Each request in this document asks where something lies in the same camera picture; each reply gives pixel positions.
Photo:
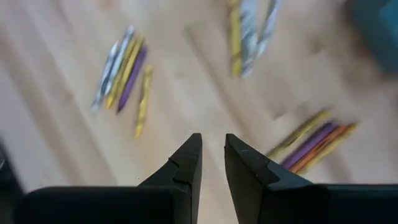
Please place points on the teal plastic bin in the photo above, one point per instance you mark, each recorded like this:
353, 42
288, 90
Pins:
379, 31

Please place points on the purple crayon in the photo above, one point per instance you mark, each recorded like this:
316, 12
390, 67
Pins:
311, 144
132, 80

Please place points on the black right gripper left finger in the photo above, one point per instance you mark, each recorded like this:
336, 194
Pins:
109, 208

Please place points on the orange crayon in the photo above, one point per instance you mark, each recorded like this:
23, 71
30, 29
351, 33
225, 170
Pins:
320, 146

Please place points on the white crayon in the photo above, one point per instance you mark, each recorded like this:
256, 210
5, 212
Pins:
267, 28
248, 37
105, 76
120, 59

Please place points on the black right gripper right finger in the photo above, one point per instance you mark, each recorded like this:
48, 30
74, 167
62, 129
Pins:
295, 205

